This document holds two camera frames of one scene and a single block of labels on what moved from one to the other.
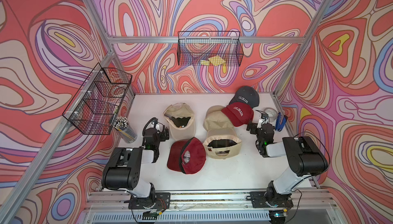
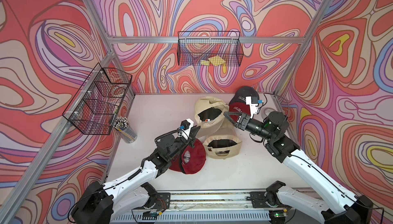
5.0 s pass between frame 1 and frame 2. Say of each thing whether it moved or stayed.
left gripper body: moved
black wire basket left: stayed
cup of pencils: stayed
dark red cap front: stayed
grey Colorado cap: stayed
